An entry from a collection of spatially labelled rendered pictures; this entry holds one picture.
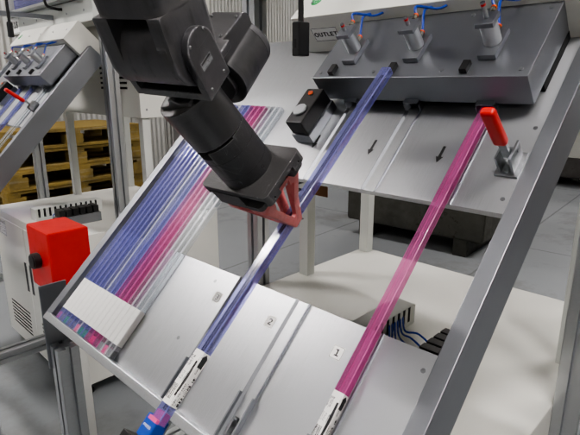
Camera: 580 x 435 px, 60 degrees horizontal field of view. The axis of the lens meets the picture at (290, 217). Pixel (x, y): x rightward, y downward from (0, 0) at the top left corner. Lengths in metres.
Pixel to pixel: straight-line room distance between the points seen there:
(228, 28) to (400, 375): 0.38
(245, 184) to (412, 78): 0.33
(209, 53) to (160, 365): 0.46
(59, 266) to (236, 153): 0.90
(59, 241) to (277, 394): 0.83
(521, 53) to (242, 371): 0.52
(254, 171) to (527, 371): 0.70
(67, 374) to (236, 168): 0.69
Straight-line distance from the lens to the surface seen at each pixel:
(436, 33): 0.80
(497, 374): 1.01
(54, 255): 1.32
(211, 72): 0.43
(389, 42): 0.83
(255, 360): 0.65
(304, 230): 1.32
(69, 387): 1.09
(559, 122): 0.68
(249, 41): 0.51
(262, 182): 0.49
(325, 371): 0.59
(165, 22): 0.40
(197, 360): 0.54
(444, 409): 0.54
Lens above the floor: 1.12
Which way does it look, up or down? 15 degrees down
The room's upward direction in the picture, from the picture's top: straight up
